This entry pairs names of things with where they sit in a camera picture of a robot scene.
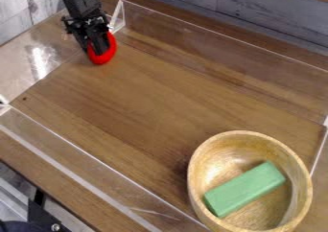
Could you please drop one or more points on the clear acrylic corner bracket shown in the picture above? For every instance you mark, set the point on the clear acrylic corner bracket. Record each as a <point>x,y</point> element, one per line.
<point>117,18</point>

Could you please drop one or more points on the green rectangular block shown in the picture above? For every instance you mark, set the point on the green rectangular block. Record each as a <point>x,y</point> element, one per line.
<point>242,189</point>

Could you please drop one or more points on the clear acrylic barrier wall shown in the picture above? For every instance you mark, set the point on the clear acrylic barrier wall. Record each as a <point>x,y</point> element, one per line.
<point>103,134</point>

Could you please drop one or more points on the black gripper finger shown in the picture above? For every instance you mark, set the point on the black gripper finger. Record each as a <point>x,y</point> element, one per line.
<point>97,43</point>
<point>80,37</point>

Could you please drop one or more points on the red plush strawberry toy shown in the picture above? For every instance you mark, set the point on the red plush strawberry toy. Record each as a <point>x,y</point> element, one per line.
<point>105,56</point>

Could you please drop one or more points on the black metal clamp bracket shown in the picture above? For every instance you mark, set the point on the black metal clamp bracket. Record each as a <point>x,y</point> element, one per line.
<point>38,217</point>

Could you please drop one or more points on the wooden bowl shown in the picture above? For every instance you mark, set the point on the wooden bowl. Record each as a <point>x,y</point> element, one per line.
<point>228,154</point>

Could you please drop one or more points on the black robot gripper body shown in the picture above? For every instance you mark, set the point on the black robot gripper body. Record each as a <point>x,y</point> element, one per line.
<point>85,16</point>

